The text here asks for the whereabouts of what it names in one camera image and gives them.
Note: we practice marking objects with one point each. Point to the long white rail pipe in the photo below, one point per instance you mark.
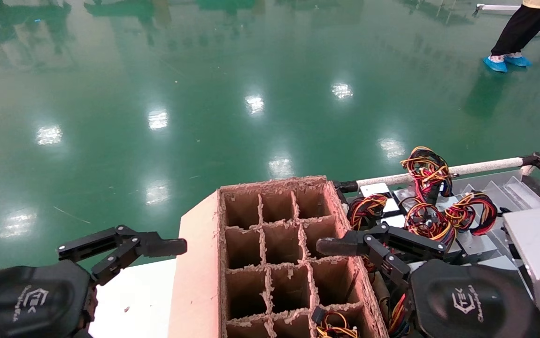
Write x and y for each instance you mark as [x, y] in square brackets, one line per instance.
[476, 166]

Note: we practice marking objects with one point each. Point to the white label power supply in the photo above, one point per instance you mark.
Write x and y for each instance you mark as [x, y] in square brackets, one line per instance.
[375, 189]
[394, 220]

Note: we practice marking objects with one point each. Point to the person in black trousers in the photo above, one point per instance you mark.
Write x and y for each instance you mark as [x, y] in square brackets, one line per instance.
[519, 28]

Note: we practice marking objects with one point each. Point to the silver power supply unit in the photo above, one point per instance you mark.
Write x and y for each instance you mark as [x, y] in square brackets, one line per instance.
[479, 246]
[404, 193]

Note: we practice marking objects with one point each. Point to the blue shoe cover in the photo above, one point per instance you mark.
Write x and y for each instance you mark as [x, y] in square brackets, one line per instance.
[495, 65]
[519, 61]

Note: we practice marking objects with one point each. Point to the white metal floor frame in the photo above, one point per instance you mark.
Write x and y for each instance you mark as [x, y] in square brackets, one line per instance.
[500, 7]

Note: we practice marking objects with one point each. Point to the black pipe end sleeve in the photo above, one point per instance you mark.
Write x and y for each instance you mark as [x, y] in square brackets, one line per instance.
[347, 186]

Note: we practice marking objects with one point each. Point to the slanted grey power supply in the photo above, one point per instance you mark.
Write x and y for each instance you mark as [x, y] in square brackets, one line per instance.
[495, 187]
[526, 195]

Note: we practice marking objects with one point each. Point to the brown cardboard divider box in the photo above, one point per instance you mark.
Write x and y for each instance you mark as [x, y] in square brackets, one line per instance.
[195, 281]

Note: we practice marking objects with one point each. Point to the black pipe joint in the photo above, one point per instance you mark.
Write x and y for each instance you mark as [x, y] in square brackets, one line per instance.
[537, 160]

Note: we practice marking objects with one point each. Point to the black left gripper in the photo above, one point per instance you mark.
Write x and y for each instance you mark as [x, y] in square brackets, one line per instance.
[26, 300]

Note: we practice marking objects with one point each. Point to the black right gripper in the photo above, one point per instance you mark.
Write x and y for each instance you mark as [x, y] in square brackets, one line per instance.
[467, 300]

